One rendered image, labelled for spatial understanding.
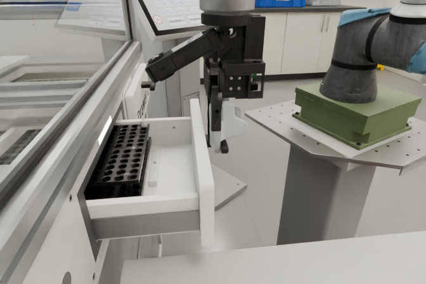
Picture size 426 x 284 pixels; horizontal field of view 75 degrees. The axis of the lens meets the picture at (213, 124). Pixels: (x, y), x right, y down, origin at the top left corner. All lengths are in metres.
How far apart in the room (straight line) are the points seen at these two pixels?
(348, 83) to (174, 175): 0.53
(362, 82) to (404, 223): 1.18
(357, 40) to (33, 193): 0.72
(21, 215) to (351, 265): 0.44
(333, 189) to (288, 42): 2.99
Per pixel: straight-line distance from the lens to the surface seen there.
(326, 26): 3.93
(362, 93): 0.83
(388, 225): 1.83
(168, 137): 0.60
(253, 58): 0.41
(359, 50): 0.80
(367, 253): 0.54
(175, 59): 0.40
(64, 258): 0.34
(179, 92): 1.46
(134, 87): 0.68
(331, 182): 0.89
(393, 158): 0.82
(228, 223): 1.59
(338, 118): 0.82
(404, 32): 0.73
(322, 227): 0.99
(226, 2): 0.38
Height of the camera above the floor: 1.14
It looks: 26 degrees down
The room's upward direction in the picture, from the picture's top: straight up
